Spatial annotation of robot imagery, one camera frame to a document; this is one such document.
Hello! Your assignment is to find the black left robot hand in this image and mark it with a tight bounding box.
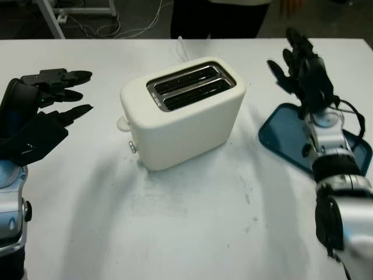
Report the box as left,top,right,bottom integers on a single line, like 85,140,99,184
0,68,94,138

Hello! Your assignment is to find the person's left hand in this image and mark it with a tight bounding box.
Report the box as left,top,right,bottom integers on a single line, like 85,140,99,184
279,0,307,15

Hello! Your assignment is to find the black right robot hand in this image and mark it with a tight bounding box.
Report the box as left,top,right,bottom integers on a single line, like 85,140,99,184
267,27,336,117

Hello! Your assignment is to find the white toaster lever knob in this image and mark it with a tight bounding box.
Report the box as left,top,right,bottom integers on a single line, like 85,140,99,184
116,115,131,132

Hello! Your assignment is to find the person in black trousers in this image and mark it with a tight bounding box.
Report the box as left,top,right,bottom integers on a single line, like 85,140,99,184
170,0,273,40

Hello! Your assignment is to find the white two-slot toaster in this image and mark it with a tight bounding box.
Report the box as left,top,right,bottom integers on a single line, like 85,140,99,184
119,57,247,172

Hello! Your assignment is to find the blue plastic tray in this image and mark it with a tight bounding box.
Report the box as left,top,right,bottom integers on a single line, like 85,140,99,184
258,103,373,176

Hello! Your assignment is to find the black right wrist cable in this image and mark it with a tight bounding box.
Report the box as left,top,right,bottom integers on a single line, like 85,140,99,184
328,97,367,142

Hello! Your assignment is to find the grey metal table frame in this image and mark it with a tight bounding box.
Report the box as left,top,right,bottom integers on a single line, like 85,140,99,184
34,0,117,40

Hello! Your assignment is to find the white toaster power cord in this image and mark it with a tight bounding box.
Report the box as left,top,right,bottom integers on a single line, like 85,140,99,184
177,35,190,62

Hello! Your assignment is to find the white power strip cable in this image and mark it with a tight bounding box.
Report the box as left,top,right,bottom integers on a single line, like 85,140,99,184
68,0,164,39

